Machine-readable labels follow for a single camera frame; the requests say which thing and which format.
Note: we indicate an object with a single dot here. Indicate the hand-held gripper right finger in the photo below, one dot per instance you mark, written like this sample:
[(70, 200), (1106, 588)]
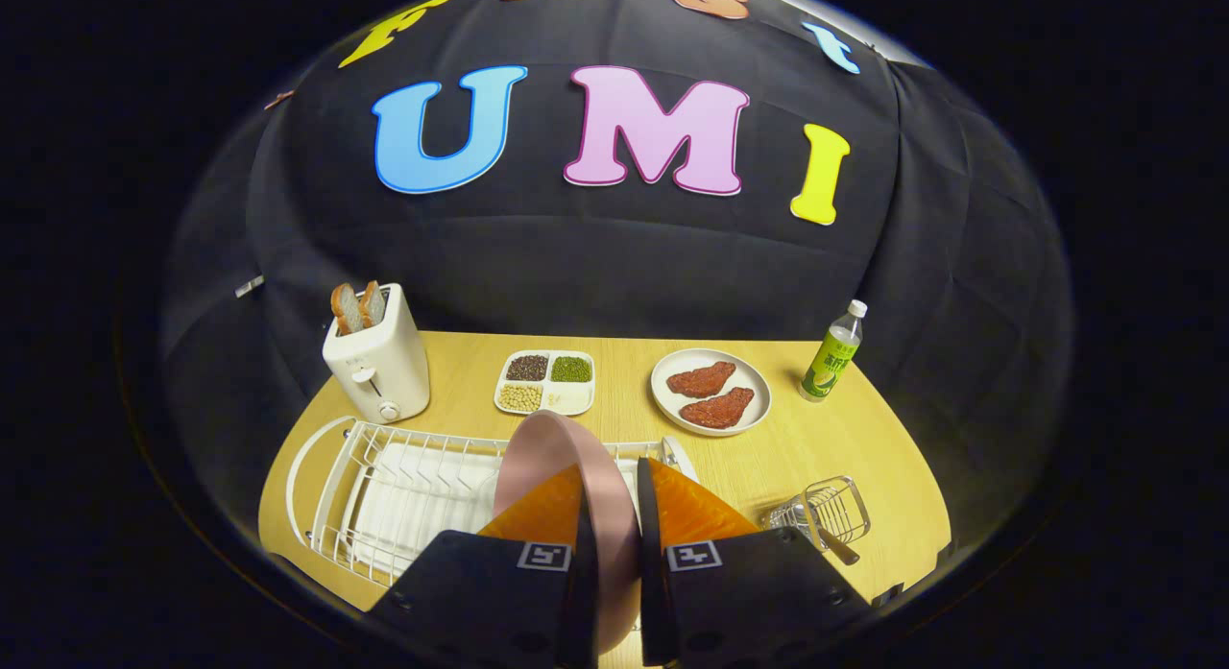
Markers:
[(656, 602)]

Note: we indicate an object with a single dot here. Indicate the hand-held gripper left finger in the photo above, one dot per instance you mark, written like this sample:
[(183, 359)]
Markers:
[(581, 611)]

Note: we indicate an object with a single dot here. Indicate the pink plate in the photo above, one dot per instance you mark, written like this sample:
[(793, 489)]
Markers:
[(547, 448)]

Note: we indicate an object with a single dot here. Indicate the white plate with meat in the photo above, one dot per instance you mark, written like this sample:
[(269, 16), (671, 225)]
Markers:
[(754, 381)]

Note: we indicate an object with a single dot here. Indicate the red meat piece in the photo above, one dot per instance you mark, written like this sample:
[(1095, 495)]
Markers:
[(701, 379), (718, 410)]

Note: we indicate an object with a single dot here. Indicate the white divided tray with beans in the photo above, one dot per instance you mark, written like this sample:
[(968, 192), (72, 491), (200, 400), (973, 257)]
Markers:
[(544, 383)]

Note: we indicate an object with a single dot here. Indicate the green tea bottle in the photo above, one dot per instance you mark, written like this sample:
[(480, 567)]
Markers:
[(831, 362)]

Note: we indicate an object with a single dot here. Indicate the white toaster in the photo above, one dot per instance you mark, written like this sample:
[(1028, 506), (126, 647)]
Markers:
[(379, 371)]

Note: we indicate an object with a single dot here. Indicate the black backdrop cloth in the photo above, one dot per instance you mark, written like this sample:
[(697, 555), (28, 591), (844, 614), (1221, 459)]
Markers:
[(576, 266)]

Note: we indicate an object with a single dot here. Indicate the toast slice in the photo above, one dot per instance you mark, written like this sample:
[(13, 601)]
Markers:
[(348, 309), (373, 304)]

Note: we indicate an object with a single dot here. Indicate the white clip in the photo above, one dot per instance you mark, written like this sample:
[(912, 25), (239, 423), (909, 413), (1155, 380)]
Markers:
[(250, 286)]

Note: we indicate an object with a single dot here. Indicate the red clip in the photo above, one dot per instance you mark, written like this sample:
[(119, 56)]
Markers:
[(278, 100)]

